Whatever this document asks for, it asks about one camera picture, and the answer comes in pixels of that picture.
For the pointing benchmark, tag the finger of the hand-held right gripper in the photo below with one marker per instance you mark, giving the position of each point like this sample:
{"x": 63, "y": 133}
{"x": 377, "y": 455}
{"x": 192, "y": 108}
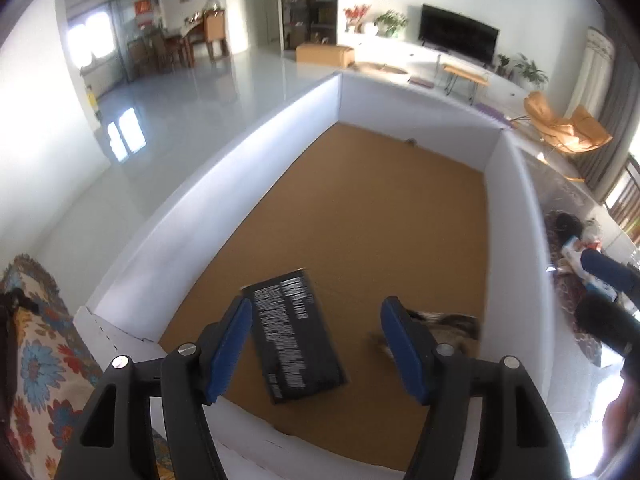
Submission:
{"x": 607, "y": 270}
{"x": 605, "y": 325}

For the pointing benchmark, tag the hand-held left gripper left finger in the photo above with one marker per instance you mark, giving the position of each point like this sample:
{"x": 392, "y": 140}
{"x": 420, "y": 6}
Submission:
{"x": 227, "y": 350}

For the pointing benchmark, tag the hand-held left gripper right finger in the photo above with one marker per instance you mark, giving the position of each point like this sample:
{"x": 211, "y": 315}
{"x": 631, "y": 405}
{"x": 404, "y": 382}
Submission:
{"x": 405, "y": 355}

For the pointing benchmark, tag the blue and white medicine box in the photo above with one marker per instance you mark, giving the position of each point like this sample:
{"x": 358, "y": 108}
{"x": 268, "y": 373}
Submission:
{"x": 570, "y": 251}

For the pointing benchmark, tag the black printed box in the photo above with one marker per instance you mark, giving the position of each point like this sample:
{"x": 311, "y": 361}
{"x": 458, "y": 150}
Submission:
{"x": 295, "y": 340}

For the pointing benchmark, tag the large white storage box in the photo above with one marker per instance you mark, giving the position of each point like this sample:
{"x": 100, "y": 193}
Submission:
{"x": 400, "y": 110}

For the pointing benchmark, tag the person's right forearm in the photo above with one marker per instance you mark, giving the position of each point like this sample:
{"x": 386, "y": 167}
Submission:
{"x": 620, "y": 410}

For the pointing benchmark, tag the black velvet scrunchie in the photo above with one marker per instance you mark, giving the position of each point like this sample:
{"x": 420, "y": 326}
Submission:
{"x": 567, "y": 225}

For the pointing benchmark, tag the dark wooden chair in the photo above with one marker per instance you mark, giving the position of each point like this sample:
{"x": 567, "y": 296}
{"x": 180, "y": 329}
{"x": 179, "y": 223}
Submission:
{"x": 625, "y": 200}

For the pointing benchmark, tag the grey curtain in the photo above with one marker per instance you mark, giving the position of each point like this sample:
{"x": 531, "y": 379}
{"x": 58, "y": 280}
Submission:
{"x": 617, "y": 125}

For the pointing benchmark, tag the orange lounge chair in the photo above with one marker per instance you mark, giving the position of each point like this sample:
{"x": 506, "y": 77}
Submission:
{"x": 560, "y": 127}

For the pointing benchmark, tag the purple floor mat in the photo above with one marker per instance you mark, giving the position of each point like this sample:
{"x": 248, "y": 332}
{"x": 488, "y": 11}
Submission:
{"x": 492, "y": 114}

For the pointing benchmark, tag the covered standing air conditioner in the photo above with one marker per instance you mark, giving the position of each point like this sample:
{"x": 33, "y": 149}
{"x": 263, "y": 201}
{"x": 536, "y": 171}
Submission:
{"x": 592, "y": 70}

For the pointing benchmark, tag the broad leaf potted plant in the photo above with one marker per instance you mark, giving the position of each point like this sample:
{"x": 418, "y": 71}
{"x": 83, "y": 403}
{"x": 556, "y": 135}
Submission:
{"x": 530, "y": 70}

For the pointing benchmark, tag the small potted plant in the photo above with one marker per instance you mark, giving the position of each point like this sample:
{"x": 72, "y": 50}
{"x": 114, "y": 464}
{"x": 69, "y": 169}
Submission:
{"x": 502, "y": 64}

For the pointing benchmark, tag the tan bench with metal legs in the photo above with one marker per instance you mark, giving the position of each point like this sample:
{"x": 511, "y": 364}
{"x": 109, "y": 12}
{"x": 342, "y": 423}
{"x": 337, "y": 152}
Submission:
{"x": 465, "y": 72}

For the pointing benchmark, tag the dark flat floor pad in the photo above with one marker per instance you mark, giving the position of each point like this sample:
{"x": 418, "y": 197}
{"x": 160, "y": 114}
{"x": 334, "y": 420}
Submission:
{"x": 421, "y": 81}

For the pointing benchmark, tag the black flat television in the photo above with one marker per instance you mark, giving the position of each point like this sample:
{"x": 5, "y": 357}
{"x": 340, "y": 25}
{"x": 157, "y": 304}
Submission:
{"x": 457, "y": 35}

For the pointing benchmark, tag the round tan pet bed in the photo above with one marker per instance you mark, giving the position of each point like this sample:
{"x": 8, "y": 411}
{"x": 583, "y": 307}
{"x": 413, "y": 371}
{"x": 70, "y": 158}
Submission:
{"x": 377, "y": 67}

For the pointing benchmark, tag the white low television cabinet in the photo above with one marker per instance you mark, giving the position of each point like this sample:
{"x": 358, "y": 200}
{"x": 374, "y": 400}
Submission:
{"x": 400, "y": 52}

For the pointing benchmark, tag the cardboard box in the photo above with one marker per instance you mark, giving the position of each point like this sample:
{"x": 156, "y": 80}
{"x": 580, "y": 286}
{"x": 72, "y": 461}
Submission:
{"x": 322, "y": 55}

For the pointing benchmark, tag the tan back dining chair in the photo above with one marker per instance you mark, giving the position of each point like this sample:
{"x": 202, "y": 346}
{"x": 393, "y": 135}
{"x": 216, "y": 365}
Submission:
{"x": 215, "y": 30}

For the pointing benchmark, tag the white round vase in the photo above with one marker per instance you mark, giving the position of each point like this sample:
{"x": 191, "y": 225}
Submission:
{"x": 370, "y": 28}

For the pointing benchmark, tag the bushy green potted plant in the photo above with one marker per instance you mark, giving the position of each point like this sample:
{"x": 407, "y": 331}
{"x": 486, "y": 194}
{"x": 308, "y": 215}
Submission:
{"x": 391, "y": 22}

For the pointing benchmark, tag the red flower plant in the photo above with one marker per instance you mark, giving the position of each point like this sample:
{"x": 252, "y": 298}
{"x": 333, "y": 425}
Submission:
{"x": 356, "y": 14}

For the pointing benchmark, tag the tall dark display cabinet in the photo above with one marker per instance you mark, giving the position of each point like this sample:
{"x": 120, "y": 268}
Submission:
{"x": 307, "y": 0}

